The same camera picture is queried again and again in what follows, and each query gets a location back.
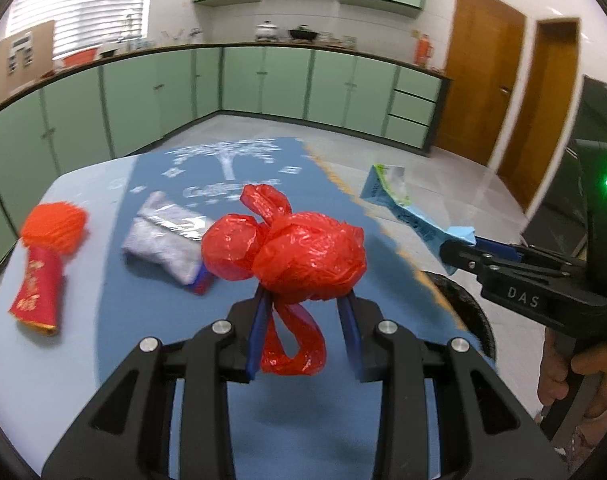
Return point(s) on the row of glass jars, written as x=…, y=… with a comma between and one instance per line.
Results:
x=339, y=39

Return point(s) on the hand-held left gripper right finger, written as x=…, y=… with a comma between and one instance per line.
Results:
x=351, y=332

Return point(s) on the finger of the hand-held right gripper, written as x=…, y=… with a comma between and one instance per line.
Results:
x=498, y=250
x=463, y=260

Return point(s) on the light blue table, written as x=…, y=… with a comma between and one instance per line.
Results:
x=80, y=185

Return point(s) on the black trash bin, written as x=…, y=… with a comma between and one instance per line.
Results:
x=476, y=320

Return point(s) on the wooden door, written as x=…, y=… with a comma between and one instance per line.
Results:
x=483, y=75
x=543, y=110

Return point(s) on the white window blind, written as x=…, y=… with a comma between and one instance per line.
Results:
x=83, y=0

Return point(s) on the green base cabinets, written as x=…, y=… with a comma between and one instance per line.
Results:
x=283, y=80

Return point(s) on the red thermos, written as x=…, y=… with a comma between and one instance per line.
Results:
x=424, y=49

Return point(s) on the black glass cabinet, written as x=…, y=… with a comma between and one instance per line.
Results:
x=553, y=210

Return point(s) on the red plastic basin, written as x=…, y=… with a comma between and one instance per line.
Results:
x=80, y=56

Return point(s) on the light blue snack packet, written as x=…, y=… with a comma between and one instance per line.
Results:
x=393, y=195

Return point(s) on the silver snack wrapper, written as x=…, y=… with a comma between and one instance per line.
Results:
x=163, y=250

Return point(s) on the black wok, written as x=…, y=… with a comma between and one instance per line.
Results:
x=302, y=34

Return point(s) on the person's right hand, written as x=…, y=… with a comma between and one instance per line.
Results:
x=603, y=375

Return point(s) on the steel faucet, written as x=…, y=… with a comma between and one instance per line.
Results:
x=129, y=27

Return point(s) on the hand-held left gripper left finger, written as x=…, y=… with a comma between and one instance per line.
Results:
x=257, y=332

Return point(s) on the orange foam fruit net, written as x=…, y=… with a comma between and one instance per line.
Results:
x=53, y=227

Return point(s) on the red printed paper packet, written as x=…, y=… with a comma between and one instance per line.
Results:
x=35, y=290

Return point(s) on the cardboard sheet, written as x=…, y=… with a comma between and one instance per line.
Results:
x=3, y=75

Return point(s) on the blue printed table mat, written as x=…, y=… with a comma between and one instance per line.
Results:
x=323, y=185

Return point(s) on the red plastic bag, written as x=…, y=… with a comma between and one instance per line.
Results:
x=308, y=255

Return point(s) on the white cooking pot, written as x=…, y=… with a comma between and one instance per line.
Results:
x=266, y=31

